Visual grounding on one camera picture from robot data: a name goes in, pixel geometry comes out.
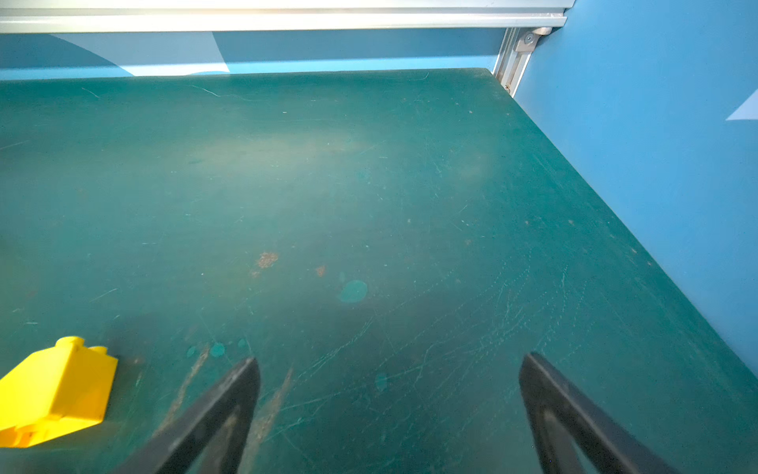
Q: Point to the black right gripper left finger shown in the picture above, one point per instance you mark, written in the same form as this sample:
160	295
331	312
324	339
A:
215	429

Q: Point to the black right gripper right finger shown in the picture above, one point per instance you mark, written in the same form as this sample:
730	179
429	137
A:
564	423

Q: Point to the aluminium back frame rail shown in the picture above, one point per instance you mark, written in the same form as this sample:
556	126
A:
156	16

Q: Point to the aluminium right frame post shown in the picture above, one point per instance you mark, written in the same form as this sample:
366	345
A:
516	49

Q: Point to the yellow sloped lego brick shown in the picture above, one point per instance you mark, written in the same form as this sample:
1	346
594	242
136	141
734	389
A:
56	392

